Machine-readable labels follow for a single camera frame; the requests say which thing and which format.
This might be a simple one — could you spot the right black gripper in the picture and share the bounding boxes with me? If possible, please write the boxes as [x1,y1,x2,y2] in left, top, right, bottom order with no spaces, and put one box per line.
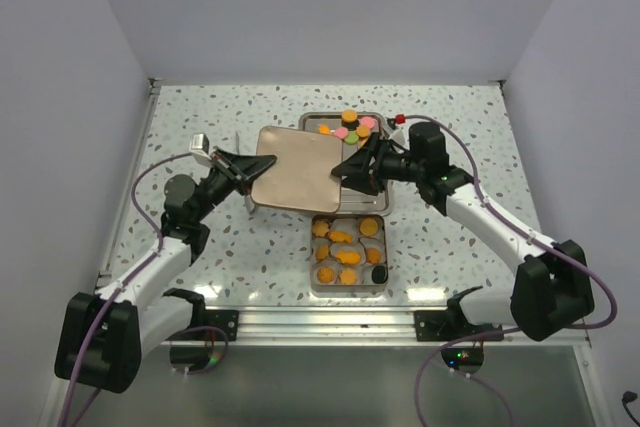
[332,132,425,196]

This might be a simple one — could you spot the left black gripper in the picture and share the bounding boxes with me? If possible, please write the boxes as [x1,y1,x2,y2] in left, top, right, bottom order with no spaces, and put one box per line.
[192,148,277,222]

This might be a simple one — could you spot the steel serving tongs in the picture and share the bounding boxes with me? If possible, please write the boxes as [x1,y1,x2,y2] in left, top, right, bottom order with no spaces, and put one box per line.
[233,129,259,215]

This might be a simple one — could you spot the orange dotted round cookie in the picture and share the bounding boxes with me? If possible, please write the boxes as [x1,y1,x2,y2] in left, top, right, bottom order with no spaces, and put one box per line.
[359,217,380,237]

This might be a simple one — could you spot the gold tin lid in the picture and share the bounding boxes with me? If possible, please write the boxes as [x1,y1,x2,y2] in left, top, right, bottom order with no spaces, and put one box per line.
[251,126,343,213]

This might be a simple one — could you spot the gold square cookie tin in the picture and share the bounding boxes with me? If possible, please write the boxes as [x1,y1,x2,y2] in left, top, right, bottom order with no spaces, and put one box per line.
[309,214,390,297]

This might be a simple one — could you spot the plain orange round cookie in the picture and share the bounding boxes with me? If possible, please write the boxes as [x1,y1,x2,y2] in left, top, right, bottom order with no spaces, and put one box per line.
[366,247,383,264]

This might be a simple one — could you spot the orange ridged flower cookie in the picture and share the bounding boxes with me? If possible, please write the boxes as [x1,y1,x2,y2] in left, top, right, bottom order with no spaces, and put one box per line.
[315,243,330,262]

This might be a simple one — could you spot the black round cookie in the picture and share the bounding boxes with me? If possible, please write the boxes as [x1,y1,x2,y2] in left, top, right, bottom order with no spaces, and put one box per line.
[371,265,388,285]
[343,120,360,131]

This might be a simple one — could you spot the orange swirl round cookie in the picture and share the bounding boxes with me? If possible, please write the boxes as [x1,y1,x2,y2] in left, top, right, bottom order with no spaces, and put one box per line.
[316,266,336,284]

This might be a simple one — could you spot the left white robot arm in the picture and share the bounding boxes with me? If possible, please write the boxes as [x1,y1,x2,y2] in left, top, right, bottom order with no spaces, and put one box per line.
[54,149,277,393]

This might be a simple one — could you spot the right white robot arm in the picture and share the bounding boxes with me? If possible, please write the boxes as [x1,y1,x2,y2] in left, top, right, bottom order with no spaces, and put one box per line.
[331,121,595,341]

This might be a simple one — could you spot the steel baking tray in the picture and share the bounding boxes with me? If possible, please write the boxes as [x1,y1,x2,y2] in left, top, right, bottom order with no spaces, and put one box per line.
[298,111,392,215]

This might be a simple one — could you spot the green round cookie middle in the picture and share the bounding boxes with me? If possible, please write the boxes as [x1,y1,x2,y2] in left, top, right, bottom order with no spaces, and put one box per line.
[344,131,360,145]

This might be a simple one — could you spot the orange round cookie right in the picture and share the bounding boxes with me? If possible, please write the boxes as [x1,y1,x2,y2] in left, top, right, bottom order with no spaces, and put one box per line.
[356,125,371,138]

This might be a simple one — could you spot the pink round cookie middle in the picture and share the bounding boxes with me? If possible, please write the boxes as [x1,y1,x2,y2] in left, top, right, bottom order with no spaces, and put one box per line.
[333,127,349,141]

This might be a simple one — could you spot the pink round cookie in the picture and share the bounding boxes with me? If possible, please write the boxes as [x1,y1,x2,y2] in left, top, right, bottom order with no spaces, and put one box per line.
[360,116,377,130]
[333,127,349,141]

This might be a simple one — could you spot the black round cookie top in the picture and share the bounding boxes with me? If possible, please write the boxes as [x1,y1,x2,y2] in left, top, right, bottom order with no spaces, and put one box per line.
[343,120,360,131]

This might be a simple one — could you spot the pink round cookie right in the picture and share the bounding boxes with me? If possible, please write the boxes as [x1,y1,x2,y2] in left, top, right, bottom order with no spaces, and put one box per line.
[360,116,377,130]

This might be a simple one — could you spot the orange round cookie top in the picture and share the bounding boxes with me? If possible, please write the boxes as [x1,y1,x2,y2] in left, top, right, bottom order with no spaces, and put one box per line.
[341,109,358,124]

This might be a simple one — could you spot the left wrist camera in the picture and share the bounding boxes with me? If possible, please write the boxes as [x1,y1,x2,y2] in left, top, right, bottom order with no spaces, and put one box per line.
[189,133,211,168]

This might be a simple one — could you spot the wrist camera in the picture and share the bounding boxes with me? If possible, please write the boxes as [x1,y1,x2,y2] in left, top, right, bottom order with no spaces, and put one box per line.
[189,133,211,168]
[385,114,406,146]

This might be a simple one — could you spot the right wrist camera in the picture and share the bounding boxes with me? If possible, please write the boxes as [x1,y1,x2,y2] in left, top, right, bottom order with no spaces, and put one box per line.
[385,114,406,146]

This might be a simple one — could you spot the aluminium front rail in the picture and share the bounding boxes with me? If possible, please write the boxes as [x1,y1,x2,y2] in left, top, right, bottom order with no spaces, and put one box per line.
[138,299,588,347]

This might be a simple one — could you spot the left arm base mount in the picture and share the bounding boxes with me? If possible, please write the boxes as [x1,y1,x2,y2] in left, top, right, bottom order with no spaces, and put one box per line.
[144,309,240,344]

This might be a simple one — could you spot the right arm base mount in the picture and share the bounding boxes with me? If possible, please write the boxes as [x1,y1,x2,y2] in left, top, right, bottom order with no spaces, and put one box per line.
[413,310,504,342]

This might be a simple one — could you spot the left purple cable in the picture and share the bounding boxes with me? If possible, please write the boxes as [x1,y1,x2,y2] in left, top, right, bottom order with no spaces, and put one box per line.
[55,152,201,427]

